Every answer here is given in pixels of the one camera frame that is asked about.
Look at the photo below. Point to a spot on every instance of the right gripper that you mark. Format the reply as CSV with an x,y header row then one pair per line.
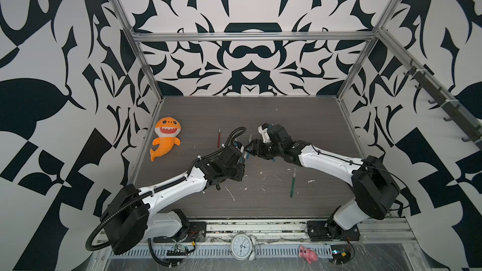
x,y
255,148

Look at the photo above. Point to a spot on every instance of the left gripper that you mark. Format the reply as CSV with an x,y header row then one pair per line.
x,y
240,167

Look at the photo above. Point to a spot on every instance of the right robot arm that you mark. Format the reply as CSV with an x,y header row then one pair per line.
x,y
373,186

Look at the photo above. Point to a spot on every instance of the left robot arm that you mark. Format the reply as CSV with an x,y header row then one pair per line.
x,y
130,217

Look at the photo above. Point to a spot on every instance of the green knife lower right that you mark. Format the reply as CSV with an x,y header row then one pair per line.
x,y
293,183

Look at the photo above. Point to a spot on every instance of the orange shark plush toy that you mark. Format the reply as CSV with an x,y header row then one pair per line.
x,y
167,130

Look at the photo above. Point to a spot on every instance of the white alarm clock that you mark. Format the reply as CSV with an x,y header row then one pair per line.
x,y
243,247

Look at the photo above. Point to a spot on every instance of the pink pig toy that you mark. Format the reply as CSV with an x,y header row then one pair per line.
x,y
308,254

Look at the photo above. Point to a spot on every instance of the green circuit board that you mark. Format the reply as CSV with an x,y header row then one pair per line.
x,y
341,254

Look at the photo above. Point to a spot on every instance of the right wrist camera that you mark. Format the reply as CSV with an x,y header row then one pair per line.
x,y
262,129

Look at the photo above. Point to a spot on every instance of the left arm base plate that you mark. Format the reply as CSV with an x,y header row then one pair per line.
x,y
195,232

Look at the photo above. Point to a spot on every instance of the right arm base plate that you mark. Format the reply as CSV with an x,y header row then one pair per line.
x,y
324,231

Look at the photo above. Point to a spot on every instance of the wall hook rack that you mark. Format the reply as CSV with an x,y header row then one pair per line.
x,y
440,97

